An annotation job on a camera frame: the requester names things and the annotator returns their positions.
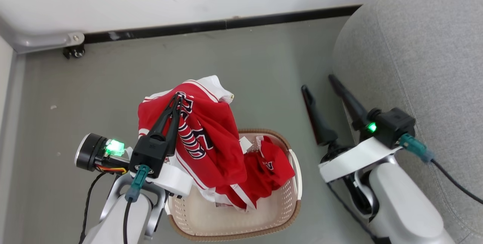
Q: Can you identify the red white striped jersey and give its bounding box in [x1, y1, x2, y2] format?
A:
[137, 75, 248, 204]

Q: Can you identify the thin black cable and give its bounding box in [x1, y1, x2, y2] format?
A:
[78, 171, 111, 244]
[326, 182, 380, 244]

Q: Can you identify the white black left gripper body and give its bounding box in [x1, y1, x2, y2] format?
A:
[75, 133, 193, 198]

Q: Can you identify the cream laundry basket brown rim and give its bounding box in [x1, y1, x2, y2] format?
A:
[165, 128, 303, 242]

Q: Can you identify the small black caster wheel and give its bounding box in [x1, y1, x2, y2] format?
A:
[63, 44, 86, 60]

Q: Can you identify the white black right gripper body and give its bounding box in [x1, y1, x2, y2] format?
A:
[319, 117, 403, 184]

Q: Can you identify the plain red garment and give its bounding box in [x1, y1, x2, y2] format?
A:
[216, 135, 296, 213]

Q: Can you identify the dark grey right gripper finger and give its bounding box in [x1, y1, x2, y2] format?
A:
[328, 74, 369, 124]
[301, 84, 338, 147]

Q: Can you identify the black cable with teal plug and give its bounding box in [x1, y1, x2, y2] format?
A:
[122, 164, 151, 244]
[399, 133, 483, 205]

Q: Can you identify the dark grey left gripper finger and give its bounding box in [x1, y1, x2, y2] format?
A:
[148, 93, 180, 136]
[165, 96, 184, 156]

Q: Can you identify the grey metal floor bracket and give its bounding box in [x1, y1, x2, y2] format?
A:
[0, 17, 86, 54]

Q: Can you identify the grey fabric cushion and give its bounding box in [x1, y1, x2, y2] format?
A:
[332, 0, 483, 244]

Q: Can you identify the black baseboard strip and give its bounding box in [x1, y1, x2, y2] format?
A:
[84, 5, 363, 45]

